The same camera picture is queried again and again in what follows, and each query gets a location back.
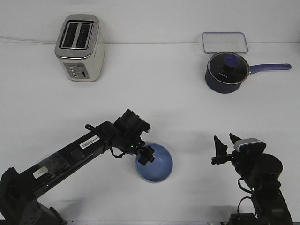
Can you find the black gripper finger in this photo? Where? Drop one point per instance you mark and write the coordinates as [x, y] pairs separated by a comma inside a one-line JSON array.
[[234, 139], [145, 158], [221, 149], [149, 149]]

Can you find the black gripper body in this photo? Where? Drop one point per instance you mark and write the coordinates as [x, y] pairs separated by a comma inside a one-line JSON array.
[[239, 161], [136, 147]]

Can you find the blue bowl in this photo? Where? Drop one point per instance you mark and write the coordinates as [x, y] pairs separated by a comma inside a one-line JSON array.
[[158, 170]]

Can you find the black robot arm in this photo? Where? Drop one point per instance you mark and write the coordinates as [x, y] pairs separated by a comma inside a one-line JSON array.
[[19, 191], [260, 171]]

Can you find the dark blue saucepan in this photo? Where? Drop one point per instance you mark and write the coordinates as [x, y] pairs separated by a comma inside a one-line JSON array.
[[223, 88]]

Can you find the glass pot lid blue knob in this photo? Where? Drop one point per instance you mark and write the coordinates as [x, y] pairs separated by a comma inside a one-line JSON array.
[[228, 67]]

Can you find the clear container lid blue rim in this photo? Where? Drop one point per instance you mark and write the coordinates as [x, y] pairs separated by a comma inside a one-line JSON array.
[[215, 42]]

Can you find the cream and chrome toaster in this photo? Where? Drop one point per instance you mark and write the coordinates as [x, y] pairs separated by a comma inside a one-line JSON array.
[[80, 48]]

